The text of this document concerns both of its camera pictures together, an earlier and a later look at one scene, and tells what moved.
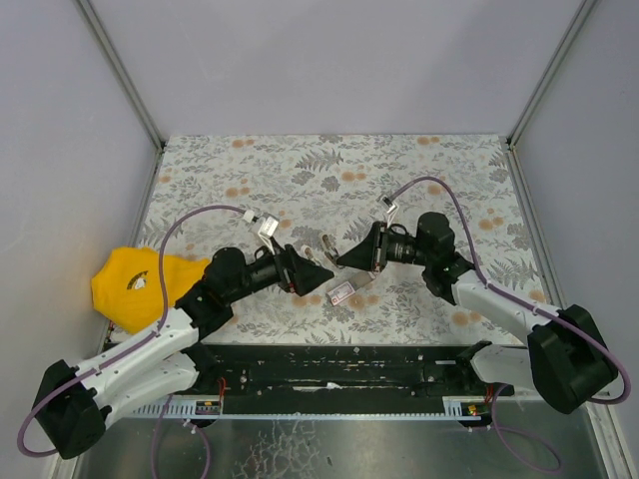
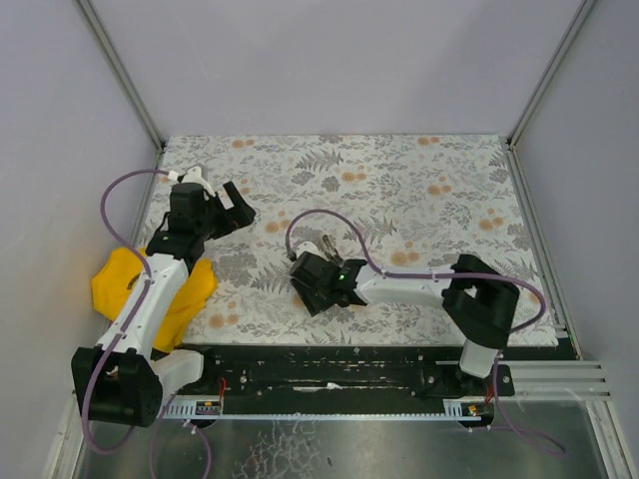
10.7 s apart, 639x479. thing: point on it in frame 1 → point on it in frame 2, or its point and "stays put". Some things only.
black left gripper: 290,271 → 226,211
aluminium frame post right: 571,36 stays put
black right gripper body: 377,246 → 310,287
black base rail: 409,377 stays put
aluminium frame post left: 122,73 stays put
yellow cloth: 126,285 stays put
